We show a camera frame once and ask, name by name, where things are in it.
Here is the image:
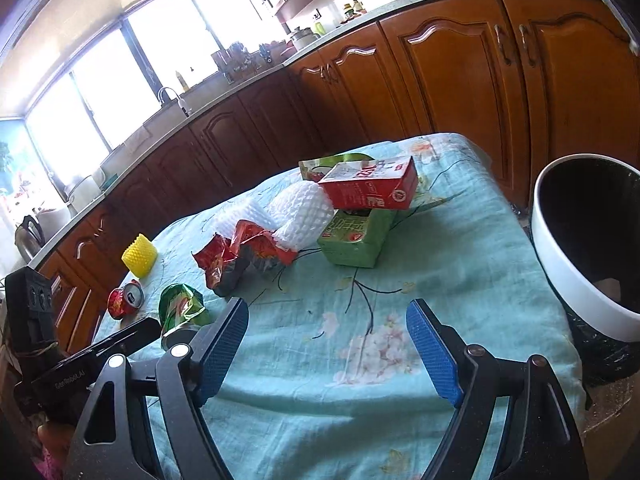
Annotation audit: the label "yellow foam fruit net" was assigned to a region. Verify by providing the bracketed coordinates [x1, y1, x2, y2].
[121, 233, 158, 278]

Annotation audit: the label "red drink carton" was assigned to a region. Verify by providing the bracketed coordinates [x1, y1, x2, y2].
[318, 156, 419, 210]

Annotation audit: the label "small white foam fruit net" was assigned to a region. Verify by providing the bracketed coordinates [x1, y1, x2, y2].
[210, 199, 273, 241]

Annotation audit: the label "metal kettle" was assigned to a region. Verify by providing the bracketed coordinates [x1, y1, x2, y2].
[14, 215, 46, 261]

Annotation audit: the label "large white foam fruit net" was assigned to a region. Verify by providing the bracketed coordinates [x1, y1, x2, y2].
[267, 182, 337, 252]

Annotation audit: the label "white rimmed trash bin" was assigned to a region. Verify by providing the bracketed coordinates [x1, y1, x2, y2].
[531, 155, 640, 342]

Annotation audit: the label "metal cooking pot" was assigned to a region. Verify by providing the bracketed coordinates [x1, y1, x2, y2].
[289, 27, 321, 51]

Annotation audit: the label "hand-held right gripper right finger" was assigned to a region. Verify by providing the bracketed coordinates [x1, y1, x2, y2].
[405, 298, 591, 480]

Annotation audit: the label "green drink carton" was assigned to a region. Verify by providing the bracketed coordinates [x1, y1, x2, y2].
[317, 208, 398, 268]

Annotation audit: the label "red snack wrapper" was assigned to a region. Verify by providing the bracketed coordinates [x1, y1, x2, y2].
[192, 219, 298, 297]

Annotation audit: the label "black plastic bag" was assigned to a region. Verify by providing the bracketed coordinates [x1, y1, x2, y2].
[565, 305, 640, 387]

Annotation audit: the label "red crushed can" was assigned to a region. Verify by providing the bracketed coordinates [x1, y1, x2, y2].
[107, 280, 146, 321]

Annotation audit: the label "cluster of kitchen utensils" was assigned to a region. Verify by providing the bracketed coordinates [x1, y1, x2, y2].
[212, 42, 273, 81]

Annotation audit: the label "metal sink faucet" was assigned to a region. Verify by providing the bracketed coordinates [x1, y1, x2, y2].
[157, 86, 191, 118]

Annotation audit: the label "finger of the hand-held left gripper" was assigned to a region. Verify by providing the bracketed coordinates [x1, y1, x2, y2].
[92, 317, 162, 359]

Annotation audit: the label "floral teal tablecloth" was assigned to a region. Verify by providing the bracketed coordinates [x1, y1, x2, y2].
[92, 132, 586, 480]

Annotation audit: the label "green spout pouch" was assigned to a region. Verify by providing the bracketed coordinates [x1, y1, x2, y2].
[298, 152, 373, 182]

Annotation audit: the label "green crushed can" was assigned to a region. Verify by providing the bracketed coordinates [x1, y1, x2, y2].
[159, 283, 213, 351]

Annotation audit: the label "kitchen window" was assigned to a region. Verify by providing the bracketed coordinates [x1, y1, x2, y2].
[25, 0, 281, 171]

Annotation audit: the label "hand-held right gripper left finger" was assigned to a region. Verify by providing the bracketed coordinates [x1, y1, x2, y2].
[65, 297, 250, 480]

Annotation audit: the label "wooden base kitchen cabinets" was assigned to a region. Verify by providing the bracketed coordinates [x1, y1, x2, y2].
[35, 0, 640, 356]

